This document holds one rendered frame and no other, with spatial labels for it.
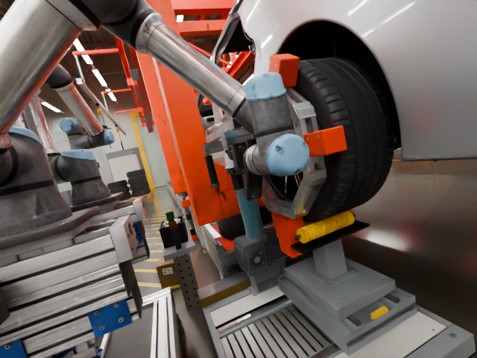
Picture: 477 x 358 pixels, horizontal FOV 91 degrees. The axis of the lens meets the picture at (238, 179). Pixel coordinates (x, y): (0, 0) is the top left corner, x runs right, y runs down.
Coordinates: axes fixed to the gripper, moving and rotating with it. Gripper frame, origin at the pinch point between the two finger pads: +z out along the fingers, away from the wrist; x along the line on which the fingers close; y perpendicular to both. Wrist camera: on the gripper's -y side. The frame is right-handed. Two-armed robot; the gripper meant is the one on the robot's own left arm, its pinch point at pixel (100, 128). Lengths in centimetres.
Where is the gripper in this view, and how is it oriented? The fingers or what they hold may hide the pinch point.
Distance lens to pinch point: 182.1
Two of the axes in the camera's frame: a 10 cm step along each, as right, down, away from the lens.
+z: -0.7, -1.0, 9.9
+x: 9.9, -1.0, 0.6
